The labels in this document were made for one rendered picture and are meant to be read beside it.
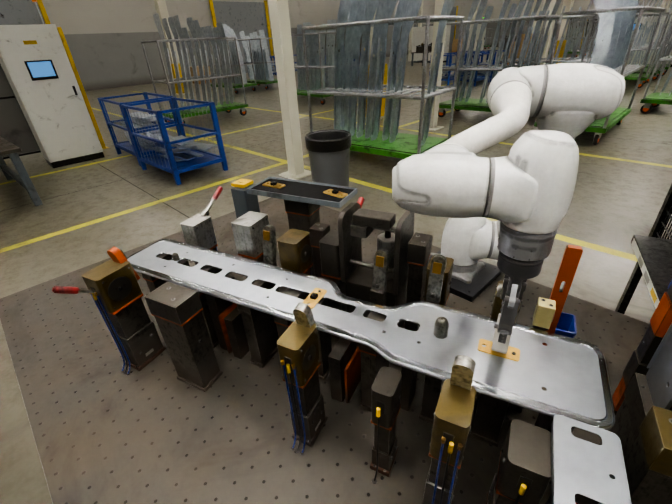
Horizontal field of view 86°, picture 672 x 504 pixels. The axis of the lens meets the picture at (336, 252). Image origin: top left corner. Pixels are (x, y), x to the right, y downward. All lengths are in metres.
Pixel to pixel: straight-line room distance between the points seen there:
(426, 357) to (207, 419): 0.65
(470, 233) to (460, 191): 0.88
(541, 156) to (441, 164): 0.14
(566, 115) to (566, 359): 0.63
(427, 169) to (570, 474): 0.53
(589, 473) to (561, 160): 0.49
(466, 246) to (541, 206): 0.89
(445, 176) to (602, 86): 0.65
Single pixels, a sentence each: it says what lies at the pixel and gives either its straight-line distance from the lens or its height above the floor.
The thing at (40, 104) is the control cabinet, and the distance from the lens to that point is 7.51.
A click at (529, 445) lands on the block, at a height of 0.98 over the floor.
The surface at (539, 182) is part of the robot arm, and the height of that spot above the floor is 1.40.
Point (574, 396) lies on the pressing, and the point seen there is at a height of 1.00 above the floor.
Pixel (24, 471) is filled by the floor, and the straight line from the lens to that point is 2.36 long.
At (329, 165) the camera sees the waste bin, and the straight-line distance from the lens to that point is 3.91.
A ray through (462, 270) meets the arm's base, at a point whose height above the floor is 0.76.
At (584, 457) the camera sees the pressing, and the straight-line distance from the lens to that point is 0.78.
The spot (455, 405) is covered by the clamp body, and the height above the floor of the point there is 1.05.
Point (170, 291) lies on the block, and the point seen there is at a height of 1.03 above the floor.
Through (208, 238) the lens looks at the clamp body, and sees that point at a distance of 1.43.
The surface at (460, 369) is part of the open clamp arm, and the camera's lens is 0.69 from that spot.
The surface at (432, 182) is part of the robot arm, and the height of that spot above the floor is 1.39.
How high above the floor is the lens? 1.60
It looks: 31 degrees down
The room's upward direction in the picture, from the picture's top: 3 degrees counter-clockwise
